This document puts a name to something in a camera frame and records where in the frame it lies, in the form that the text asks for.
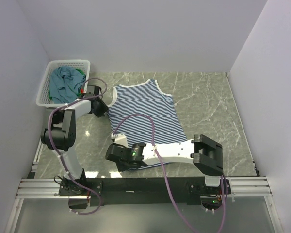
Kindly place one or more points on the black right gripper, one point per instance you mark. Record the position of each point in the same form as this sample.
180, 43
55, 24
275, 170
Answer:
121, 168

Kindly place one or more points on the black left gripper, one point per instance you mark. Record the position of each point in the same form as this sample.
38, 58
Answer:
104, 109

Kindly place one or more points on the blue white striped tank top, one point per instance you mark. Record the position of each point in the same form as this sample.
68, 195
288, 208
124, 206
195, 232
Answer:
144, 113

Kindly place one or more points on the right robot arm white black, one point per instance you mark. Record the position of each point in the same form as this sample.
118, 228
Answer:
202, 152

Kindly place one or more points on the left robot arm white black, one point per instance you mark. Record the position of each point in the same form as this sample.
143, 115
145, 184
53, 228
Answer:
59, 135

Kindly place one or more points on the green tank top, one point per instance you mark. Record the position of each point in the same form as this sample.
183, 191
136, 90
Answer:
81, 89

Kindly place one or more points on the teal tank top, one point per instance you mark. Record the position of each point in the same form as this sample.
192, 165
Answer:
65, 85

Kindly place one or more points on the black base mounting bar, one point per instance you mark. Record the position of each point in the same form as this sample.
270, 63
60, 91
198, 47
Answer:
116, 191

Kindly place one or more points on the white plastic laundry basket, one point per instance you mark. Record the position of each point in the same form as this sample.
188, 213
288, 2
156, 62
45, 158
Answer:
62, 81

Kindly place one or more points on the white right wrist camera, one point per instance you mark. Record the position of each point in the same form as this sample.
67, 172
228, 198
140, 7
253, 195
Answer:
119, 139

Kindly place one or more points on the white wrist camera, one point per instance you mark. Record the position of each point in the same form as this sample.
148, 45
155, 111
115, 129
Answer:
119, 139
82, 91

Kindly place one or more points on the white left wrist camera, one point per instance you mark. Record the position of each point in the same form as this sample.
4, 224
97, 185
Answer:
82, 91

